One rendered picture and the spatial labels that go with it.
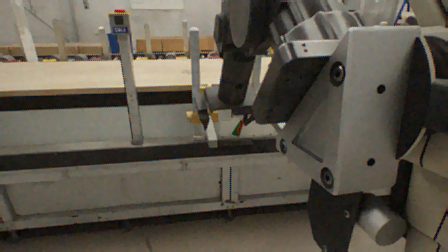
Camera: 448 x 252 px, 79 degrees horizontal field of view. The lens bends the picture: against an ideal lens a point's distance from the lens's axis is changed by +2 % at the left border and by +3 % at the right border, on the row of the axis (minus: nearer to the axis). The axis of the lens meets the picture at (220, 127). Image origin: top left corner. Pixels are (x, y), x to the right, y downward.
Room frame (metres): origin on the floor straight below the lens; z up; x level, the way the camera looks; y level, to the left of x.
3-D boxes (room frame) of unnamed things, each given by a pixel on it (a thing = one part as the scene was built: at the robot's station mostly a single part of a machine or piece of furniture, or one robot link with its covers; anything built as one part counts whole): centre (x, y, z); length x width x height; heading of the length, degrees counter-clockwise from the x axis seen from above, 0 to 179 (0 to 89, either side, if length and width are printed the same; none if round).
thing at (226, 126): (1.09, -0.12, 0.75); 0.26 x 0.01 x 0.10; 98
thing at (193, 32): (1.08, 0.10, 0.93); 0.04 x 0.04 x 0.48; 8
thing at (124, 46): (1.05, 0.36, 0.93); 0.05 x 0.05 x 0.45; 8
